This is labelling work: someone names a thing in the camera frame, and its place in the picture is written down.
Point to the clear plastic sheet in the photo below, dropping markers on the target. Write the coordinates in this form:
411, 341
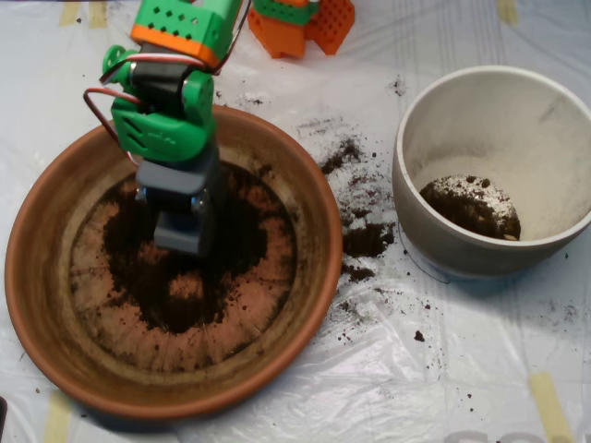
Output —
323, 406

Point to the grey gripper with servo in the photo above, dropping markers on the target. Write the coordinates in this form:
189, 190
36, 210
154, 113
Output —
172, 177

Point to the spilled soil patch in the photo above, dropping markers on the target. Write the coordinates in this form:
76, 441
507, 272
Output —
365, 242

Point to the black object at edge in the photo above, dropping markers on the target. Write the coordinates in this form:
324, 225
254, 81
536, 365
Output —
3, 415

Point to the small dark brown crumb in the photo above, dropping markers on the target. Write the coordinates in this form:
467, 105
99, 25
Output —
419, 336

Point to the terracotta plant saucer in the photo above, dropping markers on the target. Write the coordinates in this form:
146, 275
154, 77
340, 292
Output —
46, 277

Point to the white ceramic pot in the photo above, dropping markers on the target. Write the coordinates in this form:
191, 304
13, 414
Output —
508, 138

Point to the dark soil heap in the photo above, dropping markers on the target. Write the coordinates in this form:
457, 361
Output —
184, 314

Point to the beige masking tape strip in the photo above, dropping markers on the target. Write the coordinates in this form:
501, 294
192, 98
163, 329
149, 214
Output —
549, 406
69, 14
507, 11
56, 420
98, 16

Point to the orange green robot base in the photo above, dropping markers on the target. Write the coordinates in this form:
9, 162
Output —
281, 39

